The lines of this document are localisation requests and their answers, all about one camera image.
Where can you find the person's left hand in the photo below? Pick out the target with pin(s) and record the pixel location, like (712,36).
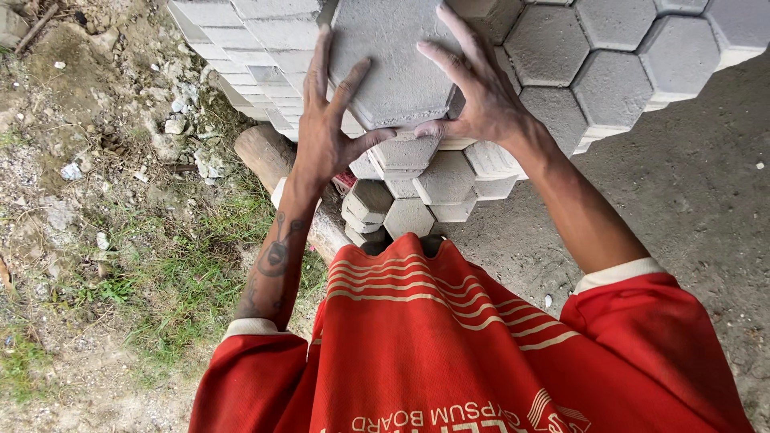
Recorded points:
(322,141)

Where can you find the person's right hand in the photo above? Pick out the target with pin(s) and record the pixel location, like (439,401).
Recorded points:
(490,111)

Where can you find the heap of concrete rubble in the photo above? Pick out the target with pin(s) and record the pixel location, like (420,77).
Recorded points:
(195,129)

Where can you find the grey hexagonal paving block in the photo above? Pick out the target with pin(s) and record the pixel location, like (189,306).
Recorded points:
(394,66)

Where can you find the thin wooden stick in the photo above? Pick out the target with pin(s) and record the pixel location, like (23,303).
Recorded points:
(37,27)

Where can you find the person's red striped jersey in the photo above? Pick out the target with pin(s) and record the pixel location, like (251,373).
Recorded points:
(433,349)

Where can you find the brown wooden log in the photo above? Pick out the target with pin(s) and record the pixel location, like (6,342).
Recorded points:
(268,153)

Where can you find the small red packet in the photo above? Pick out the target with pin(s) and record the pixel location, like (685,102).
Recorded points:
(345,181)

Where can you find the stack of grey hexagonal pavers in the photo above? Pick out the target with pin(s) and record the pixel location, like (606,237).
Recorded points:
(601,84)

